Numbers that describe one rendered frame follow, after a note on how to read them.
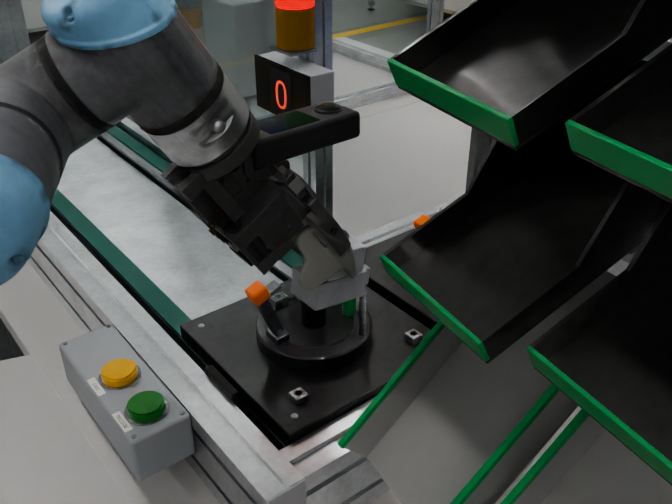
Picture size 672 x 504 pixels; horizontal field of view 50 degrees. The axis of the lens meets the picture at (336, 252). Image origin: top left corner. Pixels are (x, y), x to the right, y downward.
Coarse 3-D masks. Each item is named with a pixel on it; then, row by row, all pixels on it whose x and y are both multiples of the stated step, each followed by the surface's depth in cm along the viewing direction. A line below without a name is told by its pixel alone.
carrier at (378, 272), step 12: (384, 240) 108; (396, 240) 108; (372, 252) 105; (372, 264) 103; (372, 276) 100; (384, 276) 100; (372, 288) 100; (384, 288) 98; (396, 288) 97; (396, 300) 96; (408, 300) 95; (408, 312) 95; (420, 312) 93; (432, 324) 92
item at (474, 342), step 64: (640, 64) 62; (512, 192) 61; (576, 192) 58; (640, 192) 50; (384, 256) 59; (448, 256) 59; (512, 256) 56; (576, 256) 54; (448, 320) 52; (512, 320) 50
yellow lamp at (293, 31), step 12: (276, 12) 90; (288, 12) 88; (300, 12) 88; (312, 12) 90; (276, 24) 90; (288, 24) 89; (300, 24) 89; (312, 24) 90; (276, 36) 91; (288, 36) 90; (300, 36) 90; (312, 36) 91; (288, 48) 91; (300, 48) 91
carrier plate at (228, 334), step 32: (288, 288) 97; (192, 320) 91; (224, 320) 91; (384, 320) 91; (416, 320) 91; (224, 352) 86; (256, 352) 86; (384, 352) 86; (256, 384) 81; (288, 384) 81; (320, 384) 81; (352, 384) 81; (384, 384) 81; (288, 416) 77; (320, 416) 77
